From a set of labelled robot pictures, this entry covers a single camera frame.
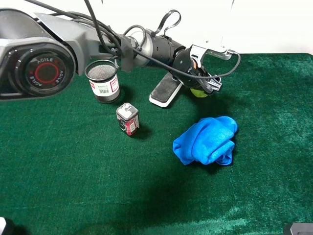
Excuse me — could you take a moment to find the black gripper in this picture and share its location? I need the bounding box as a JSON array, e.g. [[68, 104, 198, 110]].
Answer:
[[171, 50, 222, 94]]

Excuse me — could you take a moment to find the green mango fruit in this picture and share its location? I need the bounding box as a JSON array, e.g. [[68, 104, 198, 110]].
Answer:
[[190, 89, 209, 98]]

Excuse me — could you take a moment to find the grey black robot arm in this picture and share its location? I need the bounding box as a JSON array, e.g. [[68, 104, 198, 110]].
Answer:
[[0, 8, 222, 102]]

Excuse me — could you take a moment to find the black white board eraser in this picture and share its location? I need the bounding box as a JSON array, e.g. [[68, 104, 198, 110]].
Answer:
[[149, 72, 182, 108]]

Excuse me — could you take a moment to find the crumpled blue cloth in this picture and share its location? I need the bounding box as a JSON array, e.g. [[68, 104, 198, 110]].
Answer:
[[173, 116, 238, 165]]

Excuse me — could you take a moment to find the small red black box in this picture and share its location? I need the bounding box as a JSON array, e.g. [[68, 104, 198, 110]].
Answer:
[[116, 102, 139, 136]]

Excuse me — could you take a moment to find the black mesh pen cup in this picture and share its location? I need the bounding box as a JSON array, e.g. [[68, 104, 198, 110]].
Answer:
[[85, 60, 120, 104]]

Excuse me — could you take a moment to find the green felt table mat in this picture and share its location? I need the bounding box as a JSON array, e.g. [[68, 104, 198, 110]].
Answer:
[[0, 54, 313, 235]]

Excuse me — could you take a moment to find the black cable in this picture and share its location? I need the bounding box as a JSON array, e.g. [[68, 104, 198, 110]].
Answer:
[[24, 0, 241, 79]]

